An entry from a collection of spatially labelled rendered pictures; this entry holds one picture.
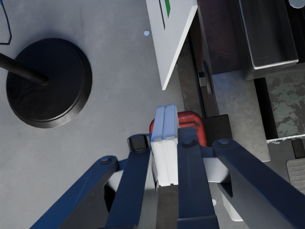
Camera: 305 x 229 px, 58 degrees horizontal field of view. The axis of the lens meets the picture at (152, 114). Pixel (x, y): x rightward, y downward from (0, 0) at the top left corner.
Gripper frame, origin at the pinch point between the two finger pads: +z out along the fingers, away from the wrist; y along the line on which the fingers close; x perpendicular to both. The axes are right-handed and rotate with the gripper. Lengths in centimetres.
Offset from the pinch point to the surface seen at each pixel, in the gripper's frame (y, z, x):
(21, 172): -69, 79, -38
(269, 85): 14.0, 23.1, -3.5
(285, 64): 14.6, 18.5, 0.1
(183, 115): 1.1, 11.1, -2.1
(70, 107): -44, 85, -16
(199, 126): 2.7, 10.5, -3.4
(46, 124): -55, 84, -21
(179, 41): 2.5, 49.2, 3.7
